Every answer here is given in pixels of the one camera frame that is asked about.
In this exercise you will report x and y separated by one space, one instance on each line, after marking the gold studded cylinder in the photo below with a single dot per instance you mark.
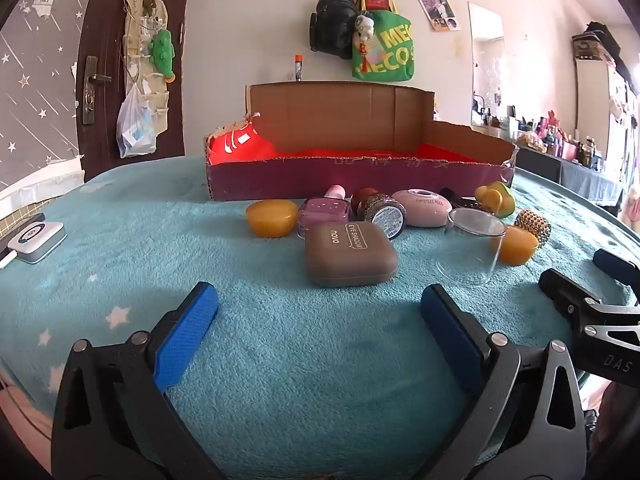
535 225

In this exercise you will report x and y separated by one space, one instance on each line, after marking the green plush toy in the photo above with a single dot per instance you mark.
164 52

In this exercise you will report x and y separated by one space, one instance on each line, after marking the dark brown door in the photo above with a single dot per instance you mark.
100 20

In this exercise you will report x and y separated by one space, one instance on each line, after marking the grey eyeshadow case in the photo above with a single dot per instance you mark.
350 255

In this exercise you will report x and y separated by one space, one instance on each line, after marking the pink oval case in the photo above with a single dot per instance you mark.
425 207

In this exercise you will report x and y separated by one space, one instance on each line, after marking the clear plastic cup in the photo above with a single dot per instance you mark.
470 260

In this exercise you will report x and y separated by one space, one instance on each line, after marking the translucent plastic bag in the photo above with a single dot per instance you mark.
135 130

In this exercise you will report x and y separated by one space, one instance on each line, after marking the green capybara toy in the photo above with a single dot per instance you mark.
500 202

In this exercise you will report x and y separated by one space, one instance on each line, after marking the beige hanging organizer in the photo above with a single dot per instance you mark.
137 30

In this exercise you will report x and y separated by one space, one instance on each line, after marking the black backpack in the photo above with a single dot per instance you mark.
332 22

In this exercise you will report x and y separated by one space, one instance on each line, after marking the green tote bag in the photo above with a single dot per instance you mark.
390 55

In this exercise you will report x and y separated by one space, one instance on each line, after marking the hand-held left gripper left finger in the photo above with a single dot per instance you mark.
190 330

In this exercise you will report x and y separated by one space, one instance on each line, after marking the red tassel ornament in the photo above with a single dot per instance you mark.
365 57

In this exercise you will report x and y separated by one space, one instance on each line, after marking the white wardrobe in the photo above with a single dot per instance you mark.
592 90

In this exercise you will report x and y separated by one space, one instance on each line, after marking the pink nail polish bottle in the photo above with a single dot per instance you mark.
325 212

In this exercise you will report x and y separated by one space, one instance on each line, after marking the glitter nail polish bottle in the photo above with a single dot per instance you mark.
385 217

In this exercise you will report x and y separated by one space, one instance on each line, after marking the wall photos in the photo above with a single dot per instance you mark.
437 10

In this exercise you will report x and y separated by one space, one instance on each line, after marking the white charging case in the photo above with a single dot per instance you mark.
37 240

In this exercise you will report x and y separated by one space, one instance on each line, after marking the orange capped tube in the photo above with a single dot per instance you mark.
298 67

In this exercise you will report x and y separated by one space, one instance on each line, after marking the cardboard box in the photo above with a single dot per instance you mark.
350 115

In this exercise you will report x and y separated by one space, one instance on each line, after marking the orange round soap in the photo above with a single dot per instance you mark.
520 247

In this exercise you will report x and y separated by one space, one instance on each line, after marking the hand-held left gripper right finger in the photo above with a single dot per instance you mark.
450 340

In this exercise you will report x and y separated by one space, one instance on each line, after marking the cluttered side table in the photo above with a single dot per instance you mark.
550 140

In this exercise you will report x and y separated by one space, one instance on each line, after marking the red plastic bag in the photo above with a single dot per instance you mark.
245 147

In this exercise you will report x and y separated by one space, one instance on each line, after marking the black nail polish bottle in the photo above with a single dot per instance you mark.
462 202

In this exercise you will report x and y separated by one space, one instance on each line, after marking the teal star blanket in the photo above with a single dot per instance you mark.
300 360

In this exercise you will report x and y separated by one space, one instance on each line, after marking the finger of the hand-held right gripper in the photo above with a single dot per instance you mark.
617 266
562 287

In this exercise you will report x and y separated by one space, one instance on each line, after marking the dark bags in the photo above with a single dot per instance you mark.
600 40

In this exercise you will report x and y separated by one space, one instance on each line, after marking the wall mirror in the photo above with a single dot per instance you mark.
487 60

